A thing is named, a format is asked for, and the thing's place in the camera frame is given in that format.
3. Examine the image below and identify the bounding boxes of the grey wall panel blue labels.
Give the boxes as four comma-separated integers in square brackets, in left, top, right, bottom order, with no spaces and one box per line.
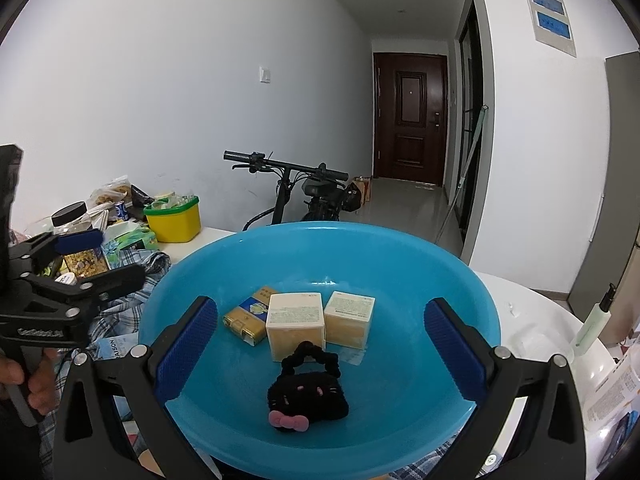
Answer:
[527,0,577,58]

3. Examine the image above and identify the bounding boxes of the dark brown door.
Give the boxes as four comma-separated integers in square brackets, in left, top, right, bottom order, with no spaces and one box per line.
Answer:
[373,52,448,186]

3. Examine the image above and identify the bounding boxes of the blue Maison packet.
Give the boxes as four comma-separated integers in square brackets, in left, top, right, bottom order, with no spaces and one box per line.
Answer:
[88,334,138,361]

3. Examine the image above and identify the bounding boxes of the cream box left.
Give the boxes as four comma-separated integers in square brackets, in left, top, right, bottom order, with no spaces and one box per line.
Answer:
[266,292,326,362]

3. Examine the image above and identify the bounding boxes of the white wall switch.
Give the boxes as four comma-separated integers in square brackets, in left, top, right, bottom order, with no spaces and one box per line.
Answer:
[259,66,271,84]

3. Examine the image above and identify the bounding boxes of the yellow tub green rim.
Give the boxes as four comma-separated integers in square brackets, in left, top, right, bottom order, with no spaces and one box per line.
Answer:
[143,194,202,244]

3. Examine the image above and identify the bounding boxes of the clear jar black lid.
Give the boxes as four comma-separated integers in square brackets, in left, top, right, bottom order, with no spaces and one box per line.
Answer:
[51,200,109,279]

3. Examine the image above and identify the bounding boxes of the plaid blue shirt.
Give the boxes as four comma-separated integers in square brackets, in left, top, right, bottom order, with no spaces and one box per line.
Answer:
[39,249,173,480]

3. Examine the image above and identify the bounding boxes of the grey refrigerator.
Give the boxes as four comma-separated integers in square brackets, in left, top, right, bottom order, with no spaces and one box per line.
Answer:
[568,52,639,321]

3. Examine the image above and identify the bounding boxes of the green tissue pack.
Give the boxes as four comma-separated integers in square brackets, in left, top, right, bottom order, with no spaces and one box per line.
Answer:
[101,221,158,270]

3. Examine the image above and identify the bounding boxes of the green pump bottle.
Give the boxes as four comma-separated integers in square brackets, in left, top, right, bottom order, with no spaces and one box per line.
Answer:
[572,283,616,358]

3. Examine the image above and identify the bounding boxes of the gold cigarette pack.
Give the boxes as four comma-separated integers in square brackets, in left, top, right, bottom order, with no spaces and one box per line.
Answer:
[222,286,277,347]

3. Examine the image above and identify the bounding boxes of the snack bags pile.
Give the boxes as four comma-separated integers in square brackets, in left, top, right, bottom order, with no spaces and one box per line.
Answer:
[87,176,152,208]

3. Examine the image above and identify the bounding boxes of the black plush cat pouch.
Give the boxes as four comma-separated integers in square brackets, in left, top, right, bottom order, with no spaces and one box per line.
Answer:
[267,341,349,434]

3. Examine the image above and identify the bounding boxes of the cream box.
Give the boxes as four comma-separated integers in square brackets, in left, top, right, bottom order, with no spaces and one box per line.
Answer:
[266,292,326,362]
[324,290,375,350]

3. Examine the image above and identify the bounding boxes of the black bicycle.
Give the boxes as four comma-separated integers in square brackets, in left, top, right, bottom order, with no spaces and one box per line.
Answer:
[222,148,362,232]

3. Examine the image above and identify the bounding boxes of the white lotion bottle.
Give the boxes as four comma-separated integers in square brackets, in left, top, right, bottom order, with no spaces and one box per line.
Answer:
[582,344,639,431]

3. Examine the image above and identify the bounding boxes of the blue plastic basin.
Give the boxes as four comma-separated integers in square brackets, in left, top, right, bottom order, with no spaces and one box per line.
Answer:
[139,222,501,479]

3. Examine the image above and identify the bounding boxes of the cream box right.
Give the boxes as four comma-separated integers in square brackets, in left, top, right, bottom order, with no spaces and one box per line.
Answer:
[324,290,375,350]

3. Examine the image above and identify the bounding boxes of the person left hand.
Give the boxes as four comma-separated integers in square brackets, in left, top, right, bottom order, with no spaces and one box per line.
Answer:
[0,349,58,415]

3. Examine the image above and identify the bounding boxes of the leaning mop pole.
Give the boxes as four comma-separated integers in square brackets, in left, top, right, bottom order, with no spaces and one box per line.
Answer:
[434,104,489,245]

